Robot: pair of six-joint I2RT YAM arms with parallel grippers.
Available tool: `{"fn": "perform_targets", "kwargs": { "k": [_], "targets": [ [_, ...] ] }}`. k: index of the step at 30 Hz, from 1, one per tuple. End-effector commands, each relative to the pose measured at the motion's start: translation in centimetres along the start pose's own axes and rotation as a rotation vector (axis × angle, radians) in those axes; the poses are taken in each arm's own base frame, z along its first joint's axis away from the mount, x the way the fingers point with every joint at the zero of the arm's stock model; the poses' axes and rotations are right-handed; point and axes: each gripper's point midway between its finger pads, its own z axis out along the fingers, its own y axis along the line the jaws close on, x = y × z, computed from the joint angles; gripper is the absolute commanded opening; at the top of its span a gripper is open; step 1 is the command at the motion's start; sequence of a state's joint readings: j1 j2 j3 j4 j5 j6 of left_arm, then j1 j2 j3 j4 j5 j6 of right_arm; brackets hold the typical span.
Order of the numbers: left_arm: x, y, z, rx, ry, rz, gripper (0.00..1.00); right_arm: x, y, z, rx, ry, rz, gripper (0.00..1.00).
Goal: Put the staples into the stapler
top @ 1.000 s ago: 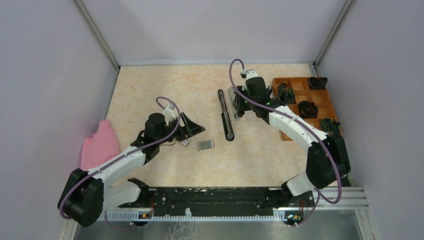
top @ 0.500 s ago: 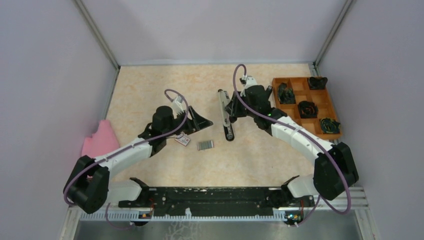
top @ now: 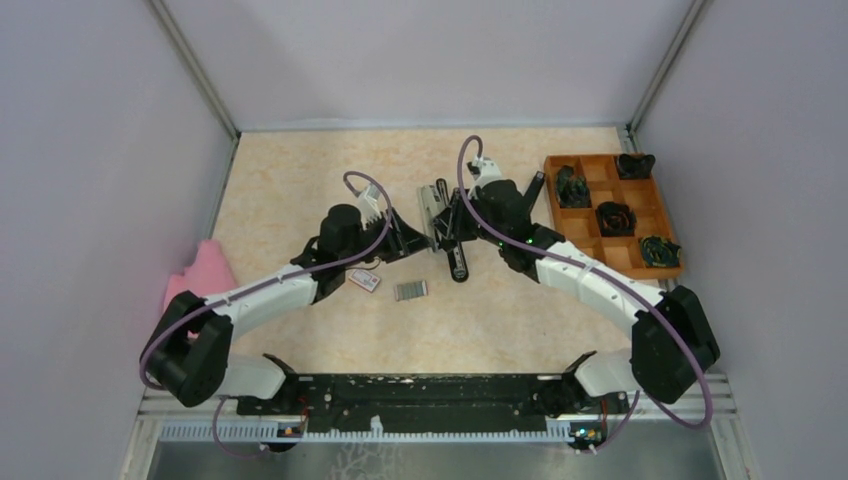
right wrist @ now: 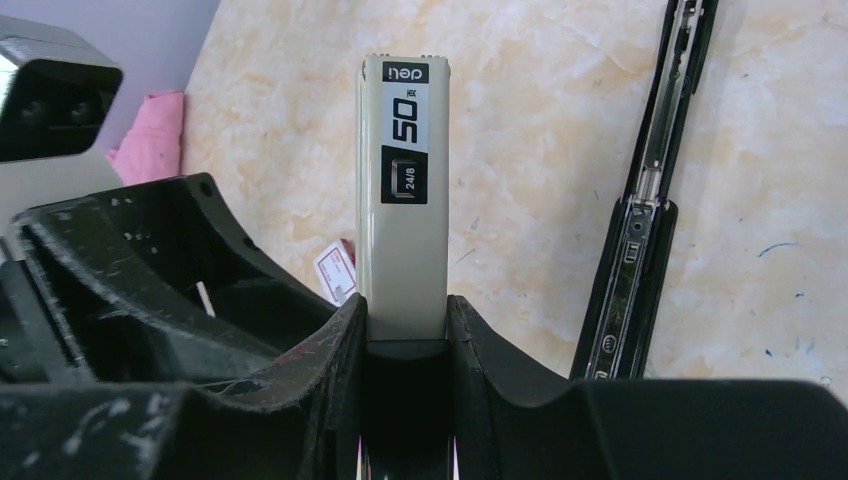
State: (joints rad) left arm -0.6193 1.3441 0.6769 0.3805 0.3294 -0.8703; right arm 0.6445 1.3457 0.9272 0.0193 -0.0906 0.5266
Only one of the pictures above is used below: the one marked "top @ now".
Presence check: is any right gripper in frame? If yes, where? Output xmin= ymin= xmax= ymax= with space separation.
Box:
xmin=431 ymin=187 xmax=507 ymax=247

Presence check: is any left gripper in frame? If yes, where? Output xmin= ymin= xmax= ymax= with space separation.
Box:
xmin=341 ymin=206 xmax=435 ymax=268

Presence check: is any red white staple box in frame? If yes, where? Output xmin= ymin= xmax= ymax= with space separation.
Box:
xmin=349 ymin=269 xmax=381 ymax=293

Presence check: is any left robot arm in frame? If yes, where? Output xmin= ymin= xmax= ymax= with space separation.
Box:
xmin=140 ymin=204 xmax=431 ymax=414

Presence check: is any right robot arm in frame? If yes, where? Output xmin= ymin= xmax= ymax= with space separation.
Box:
xmin=418 ymin=173 xmax=720 ymax=412

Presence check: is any wooden compartment tray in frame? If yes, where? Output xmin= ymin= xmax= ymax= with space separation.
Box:
xmin=544 ymin=154 xmax=684 ymax=280

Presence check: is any dark clip bundle bottom right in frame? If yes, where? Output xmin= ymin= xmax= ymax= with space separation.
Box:
xmin=639 ymin=235 xmax=682 ymax=268

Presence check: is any pink cloth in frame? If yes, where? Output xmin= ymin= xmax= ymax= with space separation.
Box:
xmin=162 ymin=239 xmax=238 ymax=312

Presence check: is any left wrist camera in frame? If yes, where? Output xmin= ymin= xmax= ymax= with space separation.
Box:
xmin=355 ymin=184 xmax=385 ymax=223

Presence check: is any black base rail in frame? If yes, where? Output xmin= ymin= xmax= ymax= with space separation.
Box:
xmin=236 ymin=374 xmax=630 ymax=434

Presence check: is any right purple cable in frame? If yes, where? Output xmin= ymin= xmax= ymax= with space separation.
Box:
xmin=457 ymin=135 xmax=715 ymax=455

